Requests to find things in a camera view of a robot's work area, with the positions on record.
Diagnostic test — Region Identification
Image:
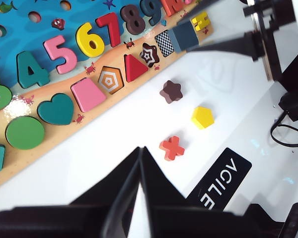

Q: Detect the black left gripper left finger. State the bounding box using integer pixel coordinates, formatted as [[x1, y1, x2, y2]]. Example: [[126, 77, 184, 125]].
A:
[[0, 146, 143, 238]]

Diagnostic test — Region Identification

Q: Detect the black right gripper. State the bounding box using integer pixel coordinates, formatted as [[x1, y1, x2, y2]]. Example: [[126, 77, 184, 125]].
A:
[[177, 0, 297, 83]]

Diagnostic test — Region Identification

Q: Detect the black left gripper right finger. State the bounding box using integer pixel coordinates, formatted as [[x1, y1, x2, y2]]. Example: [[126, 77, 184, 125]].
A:
[[140, 146, 247, 238]]

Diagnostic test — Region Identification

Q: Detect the dark blue square block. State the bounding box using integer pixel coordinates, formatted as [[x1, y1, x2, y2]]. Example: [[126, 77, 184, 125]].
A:
[[168, 21, 200, 54]]

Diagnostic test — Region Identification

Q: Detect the yellow math sign block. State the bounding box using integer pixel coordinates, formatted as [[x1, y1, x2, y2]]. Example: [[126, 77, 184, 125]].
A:
[[191, 10, 212, 32]]

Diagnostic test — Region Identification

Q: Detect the orange number ten block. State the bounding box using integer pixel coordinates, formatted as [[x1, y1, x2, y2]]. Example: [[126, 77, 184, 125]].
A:
[[161, 0, 190, 17]]

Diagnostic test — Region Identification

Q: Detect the black AGILE logo label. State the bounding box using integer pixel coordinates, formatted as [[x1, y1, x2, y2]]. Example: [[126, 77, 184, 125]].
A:
[[186, 147, 253, 207]]

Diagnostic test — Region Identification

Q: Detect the dark blue number nine block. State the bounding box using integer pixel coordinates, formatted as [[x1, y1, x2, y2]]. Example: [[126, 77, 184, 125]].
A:
[[141, 0, 165, 27]]

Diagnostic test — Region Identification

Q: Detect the orange cross block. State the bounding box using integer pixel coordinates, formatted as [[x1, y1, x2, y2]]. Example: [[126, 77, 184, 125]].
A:
[[158, 135, 186, 162]]

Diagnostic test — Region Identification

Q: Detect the brown star block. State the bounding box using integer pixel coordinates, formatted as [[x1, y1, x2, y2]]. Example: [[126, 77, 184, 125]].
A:
[[159, 79, 184, 105]]

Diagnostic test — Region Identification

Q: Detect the brown number eight block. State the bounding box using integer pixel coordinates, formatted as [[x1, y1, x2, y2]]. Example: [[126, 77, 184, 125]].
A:
[[121, 4, 147, 36]]

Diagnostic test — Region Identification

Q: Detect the red triangle block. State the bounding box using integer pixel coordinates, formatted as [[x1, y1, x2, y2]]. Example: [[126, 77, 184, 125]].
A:
[[123, 53, 150, 83]]

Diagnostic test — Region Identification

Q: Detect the yellow pentagon block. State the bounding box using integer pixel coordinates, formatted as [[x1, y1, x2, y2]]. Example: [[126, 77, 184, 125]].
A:
[[191, 106, 215, 130]]

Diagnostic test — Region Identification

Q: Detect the red number seven block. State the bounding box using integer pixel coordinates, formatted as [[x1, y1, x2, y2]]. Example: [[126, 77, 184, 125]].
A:
[[95, 11, 123, 47]]

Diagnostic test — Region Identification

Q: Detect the green circle block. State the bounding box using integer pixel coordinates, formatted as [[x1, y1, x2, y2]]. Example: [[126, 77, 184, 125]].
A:
[[5, 115, 46, 151]]

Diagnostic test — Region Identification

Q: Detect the teal heart block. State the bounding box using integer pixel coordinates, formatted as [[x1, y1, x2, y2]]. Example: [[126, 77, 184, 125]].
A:
[[37, 92, 75, 126]]

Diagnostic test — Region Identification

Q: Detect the pink trapezoid block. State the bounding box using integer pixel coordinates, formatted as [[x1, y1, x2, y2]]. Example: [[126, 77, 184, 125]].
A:
[[70, 77, 107, 113]]

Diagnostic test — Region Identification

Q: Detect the yellow number six block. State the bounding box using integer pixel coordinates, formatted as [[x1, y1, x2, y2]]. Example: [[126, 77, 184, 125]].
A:
[[75, 21, 106, 59]]

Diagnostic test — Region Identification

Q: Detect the green number three block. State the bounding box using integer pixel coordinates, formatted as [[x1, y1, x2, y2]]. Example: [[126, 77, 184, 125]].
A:
[[0, 70, 13, 114]]

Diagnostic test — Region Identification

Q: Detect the pink number five block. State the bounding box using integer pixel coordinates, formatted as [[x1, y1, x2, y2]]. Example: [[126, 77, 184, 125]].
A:
[[43, 34, 78, 75]]

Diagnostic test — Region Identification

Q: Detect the teal number four block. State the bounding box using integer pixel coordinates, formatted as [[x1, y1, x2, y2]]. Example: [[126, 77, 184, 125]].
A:
[[15, 50, 50, 89]]

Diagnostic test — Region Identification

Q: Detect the colourful wooden puzzle board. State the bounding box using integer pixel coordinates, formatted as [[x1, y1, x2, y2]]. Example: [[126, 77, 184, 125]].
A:
[[0, 0, 216, 193]]

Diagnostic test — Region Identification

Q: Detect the black cable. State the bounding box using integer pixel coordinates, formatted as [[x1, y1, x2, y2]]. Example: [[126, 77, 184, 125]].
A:
[[270, 91, 298, 150]]

